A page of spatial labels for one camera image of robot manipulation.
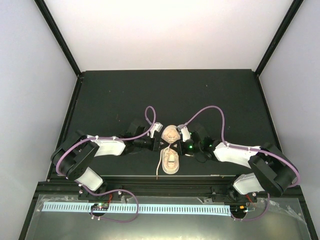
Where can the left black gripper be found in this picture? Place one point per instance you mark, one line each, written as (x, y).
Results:
(157, 139)

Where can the white shoelace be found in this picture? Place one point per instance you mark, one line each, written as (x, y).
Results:
(159, 165)

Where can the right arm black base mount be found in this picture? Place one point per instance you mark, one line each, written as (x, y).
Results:
(232, 196)

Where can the left small circuit board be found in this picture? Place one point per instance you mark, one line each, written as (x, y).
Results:
(100, 206)

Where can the left black frame post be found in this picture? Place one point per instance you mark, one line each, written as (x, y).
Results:
(50, 21)

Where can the white slotted cable duct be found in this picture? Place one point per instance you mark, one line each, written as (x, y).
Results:
(144, 208)

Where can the right black frame post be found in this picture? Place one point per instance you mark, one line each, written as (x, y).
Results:
(280, 32)

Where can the beige sneaker shoe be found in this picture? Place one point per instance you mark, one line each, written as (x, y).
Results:
(169, 157)

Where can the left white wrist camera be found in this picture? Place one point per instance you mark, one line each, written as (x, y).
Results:
(156, 127)

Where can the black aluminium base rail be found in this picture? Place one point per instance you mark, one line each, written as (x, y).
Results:
(171, 186)

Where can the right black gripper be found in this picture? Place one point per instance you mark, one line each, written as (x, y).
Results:
(178, 150)

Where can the right small circuit board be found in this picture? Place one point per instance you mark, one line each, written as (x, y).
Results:
(245, 209)

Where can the small circuit board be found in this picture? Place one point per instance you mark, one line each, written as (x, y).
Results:
(100, 206)
(245, 209)

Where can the black frame post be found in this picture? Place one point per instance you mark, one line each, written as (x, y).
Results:
(280, 32)
(50, 21)

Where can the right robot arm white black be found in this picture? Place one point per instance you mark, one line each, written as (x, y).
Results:
(271, 171)

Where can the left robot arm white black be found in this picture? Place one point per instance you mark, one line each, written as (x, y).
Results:
(73, 157)

